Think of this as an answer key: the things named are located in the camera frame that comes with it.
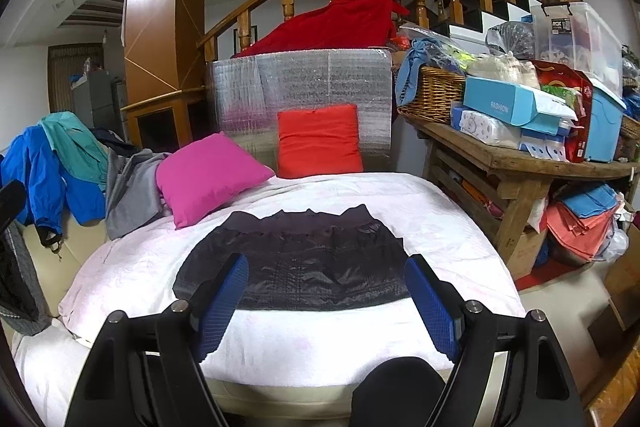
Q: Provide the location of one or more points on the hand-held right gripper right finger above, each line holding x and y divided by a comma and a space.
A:
430, 307

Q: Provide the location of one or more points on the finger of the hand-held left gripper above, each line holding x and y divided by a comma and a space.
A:
11, 204

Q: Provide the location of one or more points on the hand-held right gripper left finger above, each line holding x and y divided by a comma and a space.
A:
222, 302

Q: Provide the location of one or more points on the dark quilted jacket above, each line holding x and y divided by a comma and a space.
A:
300, 257

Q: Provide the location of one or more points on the blue jacket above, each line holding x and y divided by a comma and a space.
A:
40, 177

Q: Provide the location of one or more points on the white bed blanket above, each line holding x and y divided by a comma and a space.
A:
450, 232

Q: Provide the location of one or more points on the teal jacket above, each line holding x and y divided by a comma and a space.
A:
75, 142

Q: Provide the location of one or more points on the small brown cardboard box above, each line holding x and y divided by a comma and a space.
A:
530, 252

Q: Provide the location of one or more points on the red floor mat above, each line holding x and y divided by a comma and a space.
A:
542, 277

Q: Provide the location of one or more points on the dark navy garment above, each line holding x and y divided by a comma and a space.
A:
112, 139

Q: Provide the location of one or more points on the grey garment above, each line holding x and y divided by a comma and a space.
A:
135, 197

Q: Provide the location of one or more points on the pink pillow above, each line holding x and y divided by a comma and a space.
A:
210, 177

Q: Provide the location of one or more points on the grey refrigerator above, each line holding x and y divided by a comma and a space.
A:
95, 102

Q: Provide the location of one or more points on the stack of coral folded cloths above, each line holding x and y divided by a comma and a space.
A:
575, 232

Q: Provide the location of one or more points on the rustic wooden table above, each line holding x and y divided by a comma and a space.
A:
480, 147

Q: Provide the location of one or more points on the wooden cabinet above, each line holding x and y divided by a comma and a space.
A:
150, 99

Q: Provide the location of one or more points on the white printed tissue pack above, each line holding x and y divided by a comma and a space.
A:
480, 127

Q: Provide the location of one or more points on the red pillow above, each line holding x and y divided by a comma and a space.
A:
320, 142

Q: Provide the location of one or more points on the stack of blue folded cloths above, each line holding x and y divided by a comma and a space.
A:
590, 199

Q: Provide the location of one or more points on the white plastic bag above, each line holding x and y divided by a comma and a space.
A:
615, 247

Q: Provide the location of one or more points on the blue and white packets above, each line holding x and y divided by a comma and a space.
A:
545, 147

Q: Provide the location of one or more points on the open brown cardboard box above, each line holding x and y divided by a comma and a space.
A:
625, 272

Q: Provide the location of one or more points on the large wicker basket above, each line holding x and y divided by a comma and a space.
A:
435, 94

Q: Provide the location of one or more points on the light blue cardboard box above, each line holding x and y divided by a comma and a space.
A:
500, 102

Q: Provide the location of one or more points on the blue denim garment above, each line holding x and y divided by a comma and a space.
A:
407, 72

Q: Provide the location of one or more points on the silver foil insulation panel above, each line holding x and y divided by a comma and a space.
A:
310, 77

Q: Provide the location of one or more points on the wooden pillar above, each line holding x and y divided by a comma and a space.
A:
160, 7

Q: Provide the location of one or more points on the cream cloth bundle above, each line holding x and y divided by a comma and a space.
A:
500, 69

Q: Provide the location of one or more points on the blue plastic bin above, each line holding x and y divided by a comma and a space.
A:
602, 127

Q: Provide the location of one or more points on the small wicker basket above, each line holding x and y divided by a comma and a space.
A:
631, 127

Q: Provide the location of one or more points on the dark patterned plastic bag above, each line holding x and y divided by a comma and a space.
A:
515, 37

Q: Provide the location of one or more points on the red cloth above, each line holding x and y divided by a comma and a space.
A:
335, 24

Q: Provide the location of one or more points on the black and white stair steps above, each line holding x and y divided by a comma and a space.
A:
500, 14

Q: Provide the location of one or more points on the clear plastic storage box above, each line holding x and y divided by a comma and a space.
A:
595, 42

